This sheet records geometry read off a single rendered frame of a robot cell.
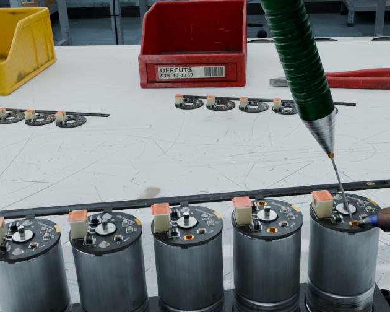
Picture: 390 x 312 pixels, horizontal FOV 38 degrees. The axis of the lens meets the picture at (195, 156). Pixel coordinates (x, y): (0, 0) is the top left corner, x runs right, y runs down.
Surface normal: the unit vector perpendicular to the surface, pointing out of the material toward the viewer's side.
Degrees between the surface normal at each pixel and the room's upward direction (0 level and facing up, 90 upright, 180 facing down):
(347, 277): 90
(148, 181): 0
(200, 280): 90
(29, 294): 90
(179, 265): 90
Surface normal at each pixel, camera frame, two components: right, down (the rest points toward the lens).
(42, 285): 0.61, 0.31
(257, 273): -0.38, 0.41
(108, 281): 0.13, 0.41
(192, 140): -0.04, -0.91
